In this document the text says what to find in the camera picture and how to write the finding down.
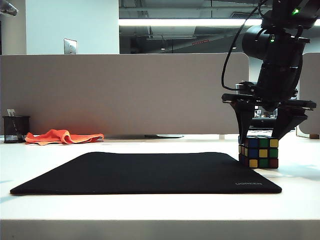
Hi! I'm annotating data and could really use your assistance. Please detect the metal wall switch plate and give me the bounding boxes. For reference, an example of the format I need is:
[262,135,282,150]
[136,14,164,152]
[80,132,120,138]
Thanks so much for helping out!
[63,38,78,55]

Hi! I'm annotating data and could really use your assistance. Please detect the wide grey desk divider panel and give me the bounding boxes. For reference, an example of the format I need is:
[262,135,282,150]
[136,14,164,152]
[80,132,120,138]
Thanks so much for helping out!
[0,52,251,136]

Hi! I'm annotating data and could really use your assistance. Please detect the long white ceiling light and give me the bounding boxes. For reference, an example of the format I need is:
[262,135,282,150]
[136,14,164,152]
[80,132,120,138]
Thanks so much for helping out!
[118,18,320,27]

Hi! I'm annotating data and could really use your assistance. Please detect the narrow grey desk divider panel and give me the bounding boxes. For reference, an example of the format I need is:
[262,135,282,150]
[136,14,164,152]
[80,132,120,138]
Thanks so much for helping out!
[294,51,320,138]

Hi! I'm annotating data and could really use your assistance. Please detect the black round cushion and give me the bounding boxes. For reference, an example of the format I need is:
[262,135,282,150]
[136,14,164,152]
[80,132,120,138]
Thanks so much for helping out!
[250,117,278,130]

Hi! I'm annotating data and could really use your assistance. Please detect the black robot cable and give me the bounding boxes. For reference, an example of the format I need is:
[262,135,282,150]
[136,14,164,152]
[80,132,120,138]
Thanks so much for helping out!
[221,0,268,92]

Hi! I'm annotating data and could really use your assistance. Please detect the black UGREEN mouse pad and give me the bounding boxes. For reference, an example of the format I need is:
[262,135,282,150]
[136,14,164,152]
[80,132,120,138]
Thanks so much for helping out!
[10,151,283,196]

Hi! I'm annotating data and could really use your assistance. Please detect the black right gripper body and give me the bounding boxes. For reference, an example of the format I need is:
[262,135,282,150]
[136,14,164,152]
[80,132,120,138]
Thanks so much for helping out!
[221,93,317,112]

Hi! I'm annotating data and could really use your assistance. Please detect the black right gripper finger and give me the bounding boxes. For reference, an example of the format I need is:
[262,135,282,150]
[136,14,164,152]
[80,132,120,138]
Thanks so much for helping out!
[231,100,256,144]
[270,106,309,140]

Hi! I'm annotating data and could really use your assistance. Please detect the multicolour Rubik's cube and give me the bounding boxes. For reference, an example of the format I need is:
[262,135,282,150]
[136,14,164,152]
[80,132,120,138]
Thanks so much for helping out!
[238,136,279,169]

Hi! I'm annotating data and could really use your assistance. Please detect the dark flat monitor base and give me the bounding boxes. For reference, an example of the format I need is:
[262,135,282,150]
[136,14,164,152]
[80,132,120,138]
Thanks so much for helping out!
[104,134,185,140]

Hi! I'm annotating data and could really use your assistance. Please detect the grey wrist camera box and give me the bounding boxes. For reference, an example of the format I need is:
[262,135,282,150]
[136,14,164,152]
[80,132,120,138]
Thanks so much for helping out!
[234,80,256,96]

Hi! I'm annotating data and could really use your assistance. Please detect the black mesh pen holder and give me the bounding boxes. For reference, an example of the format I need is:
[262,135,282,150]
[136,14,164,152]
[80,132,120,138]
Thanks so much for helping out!
[2,115,31,144]

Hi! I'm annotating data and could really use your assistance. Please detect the orange cloth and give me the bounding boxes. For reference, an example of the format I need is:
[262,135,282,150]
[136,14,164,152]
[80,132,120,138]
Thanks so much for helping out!
[25,129,105,146]

